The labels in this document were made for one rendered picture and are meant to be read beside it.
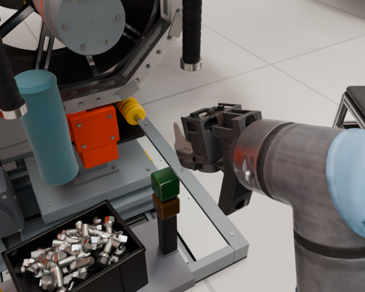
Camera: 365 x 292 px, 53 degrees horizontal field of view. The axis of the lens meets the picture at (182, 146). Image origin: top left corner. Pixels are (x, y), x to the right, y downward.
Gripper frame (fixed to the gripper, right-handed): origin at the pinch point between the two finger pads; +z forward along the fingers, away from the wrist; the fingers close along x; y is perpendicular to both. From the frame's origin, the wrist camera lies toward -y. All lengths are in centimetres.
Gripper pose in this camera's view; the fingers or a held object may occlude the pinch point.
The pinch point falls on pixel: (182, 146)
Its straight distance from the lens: 62.6
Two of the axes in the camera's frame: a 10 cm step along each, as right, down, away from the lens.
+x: -8.4, 3.5, -4.2
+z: -5.0, -1.5, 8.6
